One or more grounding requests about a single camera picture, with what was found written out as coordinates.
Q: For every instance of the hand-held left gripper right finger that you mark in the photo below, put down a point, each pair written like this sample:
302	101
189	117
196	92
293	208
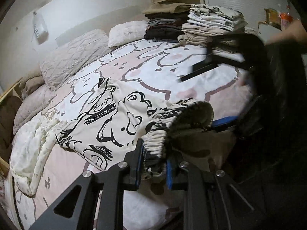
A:
170	175

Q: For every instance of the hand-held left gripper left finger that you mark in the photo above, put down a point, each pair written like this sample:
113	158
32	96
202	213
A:
138	172

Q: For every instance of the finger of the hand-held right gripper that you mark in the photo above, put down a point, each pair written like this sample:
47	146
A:
224	122
223	61

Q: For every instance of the cream cartoon-print pants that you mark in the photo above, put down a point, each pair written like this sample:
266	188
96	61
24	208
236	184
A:
120	124

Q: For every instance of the person's right forearm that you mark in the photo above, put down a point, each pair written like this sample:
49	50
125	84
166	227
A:
289	33

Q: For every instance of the stack of light folded clothes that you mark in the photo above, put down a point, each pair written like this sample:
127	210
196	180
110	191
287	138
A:
211	24

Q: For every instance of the stack of dark folded clothes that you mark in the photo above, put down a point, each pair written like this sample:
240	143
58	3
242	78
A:
163	24

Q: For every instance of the pink and white printed blanket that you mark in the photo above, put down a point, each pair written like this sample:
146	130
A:
168	76

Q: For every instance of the white fluffy pillow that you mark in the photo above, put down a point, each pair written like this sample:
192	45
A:
127	32

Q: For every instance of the white crumpled cloth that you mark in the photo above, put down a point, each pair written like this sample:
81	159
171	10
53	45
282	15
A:
28	153

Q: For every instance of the beige fluffy comforter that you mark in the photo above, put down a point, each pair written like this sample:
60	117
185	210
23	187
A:
31	107

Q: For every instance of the grey quilted pillow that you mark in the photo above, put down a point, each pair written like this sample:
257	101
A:
72	55

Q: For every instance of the brown cloth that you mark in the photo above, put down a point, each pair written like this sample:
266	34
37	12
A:
8	122

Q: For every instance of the beige pillow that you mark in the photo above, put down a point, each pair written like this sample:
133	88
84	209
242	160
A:
32	79

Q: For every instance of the torn wall sticker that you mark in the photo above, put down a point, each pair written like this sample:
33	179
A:
273	16

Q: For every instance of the wooden bed frame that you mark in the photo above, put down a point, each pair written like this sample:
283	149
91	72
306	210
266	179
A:
7	93

